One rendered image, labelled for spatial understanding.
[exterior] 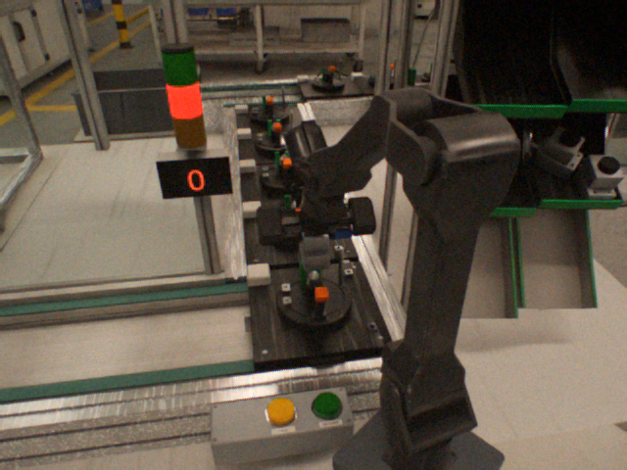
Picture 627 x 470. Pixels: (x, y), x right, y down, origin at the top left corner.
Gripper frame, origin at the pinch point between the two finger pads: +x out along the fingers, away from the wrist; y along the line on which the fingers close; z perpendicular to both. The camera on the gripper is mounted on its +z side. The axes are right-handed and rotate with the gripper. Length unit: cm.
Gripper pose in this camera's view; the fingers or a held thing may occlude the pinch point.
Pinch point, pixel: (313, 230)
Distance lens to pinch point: 79.8
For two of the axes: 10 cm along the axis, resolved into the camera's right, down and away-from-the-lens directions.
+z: -1.4, -9.4, 3.1
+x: -0.9, 3.2, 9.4
